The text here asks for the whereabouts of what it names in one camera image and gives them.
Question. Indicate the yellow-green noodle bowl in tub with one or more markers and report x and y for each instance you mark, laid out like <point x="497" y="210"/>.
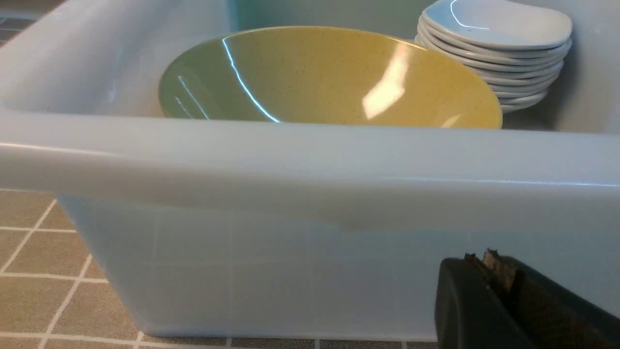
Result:
<point x="325" y="75"/>

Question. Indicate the large white plastic tub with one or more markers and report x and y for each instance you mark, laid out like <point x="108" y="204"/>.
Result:
<point x="230" y="228"/>

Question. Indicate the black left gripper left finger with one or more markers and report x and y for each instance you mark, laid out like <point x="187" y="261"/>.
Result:
<point x="469" y="315"/>

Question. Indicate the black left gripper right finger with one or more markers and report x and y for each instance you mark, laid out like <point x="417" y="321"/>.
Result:
<point x="552" y="316"/>

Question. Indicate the stack of white dishes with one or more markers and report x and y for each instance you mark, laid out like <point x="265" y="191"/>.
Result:
<point x="517" y="49"/>

